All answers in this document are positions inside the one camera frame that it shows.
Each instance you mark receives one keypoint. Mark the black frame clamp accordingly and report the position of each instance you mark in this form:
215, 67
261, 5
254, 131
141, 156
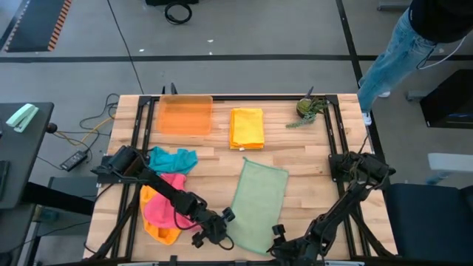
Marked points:
173, 258

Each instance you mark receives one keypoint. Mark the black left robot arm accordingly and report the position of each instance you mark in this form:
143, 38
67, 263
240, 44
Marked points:
166, 190

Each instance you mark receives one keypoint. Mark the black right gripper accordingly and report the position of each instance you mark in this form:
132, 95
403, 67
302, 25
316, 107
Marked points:
299, 249

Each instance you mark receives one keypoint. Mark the grey furniture base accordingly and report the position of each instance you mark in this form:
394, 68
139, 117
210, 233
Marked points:
391, 6

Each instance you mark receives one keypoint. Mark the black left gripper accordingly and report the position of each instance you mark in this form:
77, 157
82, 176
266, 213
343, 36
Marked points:
208, 223

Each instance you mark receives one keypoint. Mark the orange translucent plastic tray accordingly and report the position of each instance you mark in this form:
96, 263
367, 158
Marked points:
184, 116

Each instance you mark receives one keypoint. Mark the black power adapter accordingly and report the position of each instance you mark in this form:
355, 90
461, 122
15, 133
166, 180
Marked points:
74, 160

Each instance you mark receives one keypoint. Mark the black mat with orange edge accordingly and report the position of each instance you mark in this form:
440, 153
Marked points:
35, 26

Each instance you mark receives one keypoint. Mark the mint green stapler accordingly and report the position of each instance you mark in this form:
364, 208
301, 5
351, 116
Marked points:
22, 117

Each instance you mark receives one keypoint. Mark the dark blue chair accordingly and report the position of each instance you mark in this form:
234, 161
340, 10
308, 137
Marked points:
428, 221

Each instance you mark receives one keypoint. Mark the black flat device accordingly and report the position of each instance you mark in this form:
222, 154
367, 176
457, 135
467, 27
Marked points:
3, 181

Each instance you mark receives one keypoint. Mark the light green microfiber towel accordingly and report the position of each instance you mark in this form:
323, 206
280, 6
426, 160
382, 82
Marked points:
258, 203

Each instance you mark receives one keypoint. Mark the teal blue microfiber towel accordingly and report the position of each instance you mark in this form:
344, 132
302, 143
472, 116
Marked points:
173, 161

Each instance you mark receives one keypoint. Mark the pink microfiber towel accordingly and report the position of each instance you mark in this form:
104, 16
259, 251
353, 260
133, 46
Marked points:
159, 210

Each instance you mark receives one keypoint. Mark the black storage box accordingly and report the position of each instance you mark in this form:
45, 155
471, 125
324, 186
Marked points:
451, 99

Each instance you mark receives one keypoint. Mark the black equipment base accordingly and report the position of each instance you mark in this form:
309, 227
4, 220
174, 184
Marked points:
171, 2

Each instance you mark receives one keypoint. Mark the yellow microfiber towel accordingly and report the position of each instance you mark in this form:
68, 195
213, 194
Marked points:
247, 125

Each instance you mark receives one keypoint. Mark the small potted succulent plant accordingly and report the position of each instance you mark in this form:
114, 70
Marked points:
306, 108

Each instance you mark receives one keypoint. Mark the black round knob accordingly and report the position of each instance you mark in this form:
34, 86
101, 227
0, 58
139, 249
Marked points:
51, 128

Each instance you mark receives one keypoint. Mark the orange microfiber towel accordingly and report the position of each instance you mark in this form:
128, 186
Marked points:
162, 236
244, 147

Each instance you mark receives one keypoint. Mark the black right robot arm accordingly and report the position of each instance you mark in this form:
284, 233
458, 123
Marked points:
343, 207

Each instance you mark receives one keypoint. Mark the white shelf board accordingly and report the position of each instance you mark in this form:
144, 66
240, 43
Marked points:
451, 162

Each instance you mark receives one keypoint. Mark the black desk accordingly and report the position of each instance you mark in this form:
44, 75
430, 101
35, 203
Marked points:
26, 155

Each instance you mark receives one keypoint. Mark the black metal rig frame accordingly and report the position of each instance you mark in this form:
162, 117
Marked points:
255, 98

